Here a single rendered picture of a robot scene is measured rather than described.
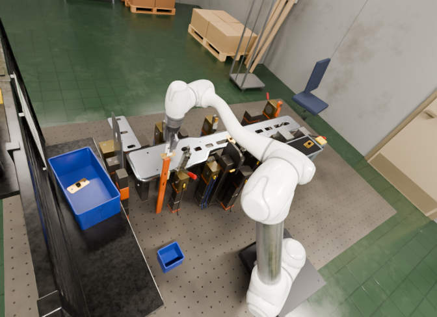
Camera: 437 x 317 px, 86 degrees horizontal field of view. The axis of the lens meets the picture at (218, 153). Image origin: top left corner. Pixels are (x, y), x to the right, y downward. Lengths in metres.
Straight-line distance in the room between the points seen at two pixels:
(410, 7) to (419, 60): 0.65
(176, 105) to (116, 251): 0.64
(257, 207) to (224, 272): 0.79
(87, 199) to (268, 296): 0.87
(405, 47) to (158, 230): 3.67
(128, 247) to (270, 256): 0.55
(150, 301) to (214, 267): 0.52
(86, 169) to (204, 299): 0.86
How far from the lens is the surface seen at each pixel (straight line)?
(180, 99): 1.04
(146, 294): 1.02
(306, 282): 1.57
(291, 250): 1.25
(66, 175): 1.28
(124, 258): 1.06
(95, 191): 1.20
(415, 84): 4.01
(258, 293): 1.17
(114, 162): 1.23
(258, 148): 0.88
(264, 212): 0.70
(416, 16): 4.09
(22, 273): 1.48
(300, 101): 3.64
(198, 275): 1.41
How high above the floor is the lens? 2.03
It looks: 44 degrees down
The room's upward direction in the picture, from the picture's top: 21 degrees clockwise
